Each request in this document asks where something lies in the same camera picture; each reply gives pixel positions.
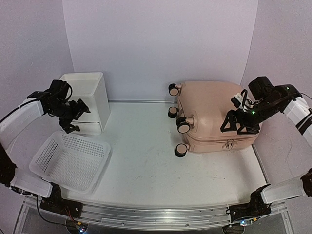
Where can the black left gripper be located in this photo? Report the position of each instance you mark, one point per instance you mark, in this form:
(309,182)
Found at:
(66,124)

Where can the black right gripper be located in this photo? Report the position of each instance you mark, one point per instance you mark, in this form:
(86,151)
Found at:
(232,116)

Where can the pink hard-shell suitcase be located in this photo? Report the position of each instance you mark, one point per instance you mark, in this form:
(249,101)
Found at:
(200,113)

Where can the white perforated plastic basket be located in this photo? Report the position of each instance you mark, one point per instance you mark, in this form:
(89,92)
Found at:
(71,161)

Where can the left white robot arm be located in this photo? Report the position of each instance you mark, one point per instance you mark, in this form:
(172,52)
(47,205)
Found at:
(19,137)

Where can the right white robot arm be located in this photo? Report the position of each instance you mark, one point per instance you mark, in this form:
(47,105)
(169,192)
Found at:
(258,103)

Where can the white drawer cabinet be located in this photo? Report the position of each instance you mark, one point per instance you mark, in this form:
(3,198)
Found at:
(91,89)

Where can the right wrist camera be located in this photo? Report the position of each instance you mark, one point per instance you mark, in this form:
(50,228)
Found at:
(241,101)

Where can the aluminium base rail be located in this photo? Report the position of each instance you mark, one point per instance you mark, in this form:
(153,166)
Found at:
(104,219)

